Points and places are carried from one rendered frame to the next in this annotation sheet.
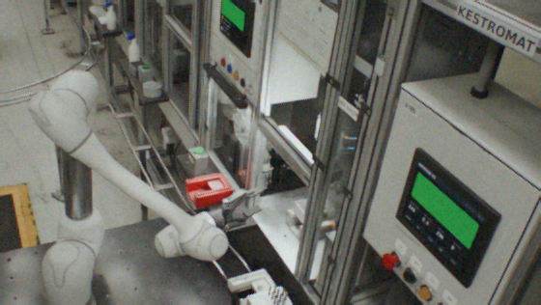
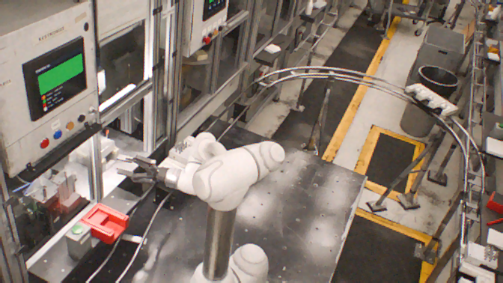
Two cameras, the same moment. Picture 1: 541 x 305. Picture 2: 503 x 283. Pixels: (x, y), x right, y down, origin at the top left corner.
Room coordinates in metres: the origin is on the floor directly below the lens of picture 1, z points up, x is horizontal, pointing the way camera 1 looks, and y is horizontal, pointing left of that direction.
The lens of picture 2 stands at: (2.19, 1.52, 2.43)
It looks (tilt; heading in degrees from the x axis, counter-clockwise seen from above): 37 degrees down; 229
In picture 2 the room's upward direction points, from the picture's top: 10 degrees clockwise
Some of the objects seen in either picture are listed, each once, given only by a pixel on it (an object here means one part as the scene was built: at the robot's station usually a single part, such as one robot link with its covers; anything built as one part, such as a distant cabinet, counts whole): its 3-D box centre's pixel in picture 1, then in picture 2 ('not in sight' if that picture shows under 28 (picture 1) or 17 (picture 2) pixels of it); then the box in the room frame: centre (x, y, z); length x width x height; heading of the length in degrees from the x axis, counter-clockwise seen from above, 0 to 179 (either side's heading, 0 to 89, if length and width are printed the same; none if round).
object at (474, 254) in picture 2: not in sight; (482, 254); (0.34, 1.16, 0.92); 0.13 x 0.10 x 0.09; 121
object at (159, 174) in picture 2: (220, 217); (157, 174); (1.49, 0.16, 1.04); 0.09 x 0.07 x 0.08; 136
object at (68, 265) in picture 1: (67, 271); (248, 269); (1.31, 0.67, 0.85); 0.18 x 0.16 x 0.22; 5
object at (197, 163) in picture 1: (199, 162); (77, 239); (1.90, 0.30, 0.97); 0.08 x 0.08 x 0.12; 31
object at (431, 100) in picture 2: not in sight; (429, 102); (-0.73, 0.09, 0.84); 0.37 x 0.14 x 0.10; 89
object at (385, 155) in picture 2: not in sight; (391, 161); (-0.98, -0.12, 0.01); 1.00 x 0.55 x 0.01; 31
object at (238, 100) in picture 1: (224, 82); (64, 147); (1.89, 0.22, 1.37); 0.36 x 0.04 x 0.04; 31
